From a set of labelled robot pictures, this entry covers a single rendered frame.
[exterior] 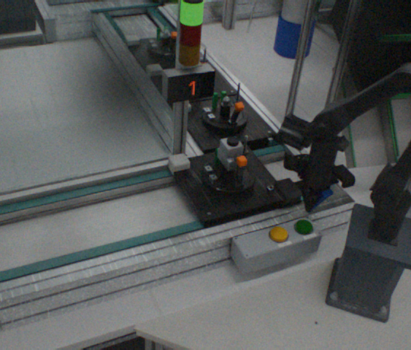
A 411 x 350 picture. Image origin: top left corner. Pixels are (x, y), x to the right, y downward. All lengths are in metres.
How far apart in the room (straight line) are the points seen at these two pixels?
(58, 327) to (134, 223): 0.31
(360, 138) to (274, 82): 0.66
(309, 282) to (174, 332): 0.35
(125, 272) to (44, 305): 0.18
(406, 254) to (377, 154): 0.42
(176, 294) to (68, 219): 0.33
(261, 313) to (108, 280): 0.35
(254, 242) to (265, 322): 0.18
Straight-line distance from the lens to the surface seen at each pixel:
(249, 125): 1.57
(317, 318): 1.24
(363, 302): 1.26
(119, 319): 1.19
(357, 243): 1.14
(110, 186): 1.36
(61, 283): 1.13
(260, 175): 1.39
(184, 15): 1.19
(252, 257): 1.19
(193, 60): 1.23
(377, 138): 1.51
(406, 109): 1.60
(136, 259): 1.16
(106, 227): 1.29
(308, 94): 2.01
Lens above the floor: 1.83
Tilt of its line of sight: 39 degrees down
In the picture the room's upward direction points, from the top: 5 degrees clockwise
